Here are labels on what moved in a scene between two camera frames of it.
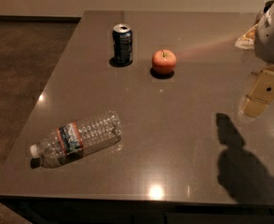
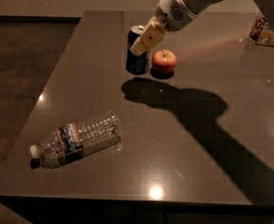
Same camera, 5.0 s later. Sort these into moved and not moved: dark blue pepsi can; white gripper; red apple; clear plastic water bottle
Moved: white gripper; dark blue pepsi can
Not moved: clear plastic water bottle; red apple
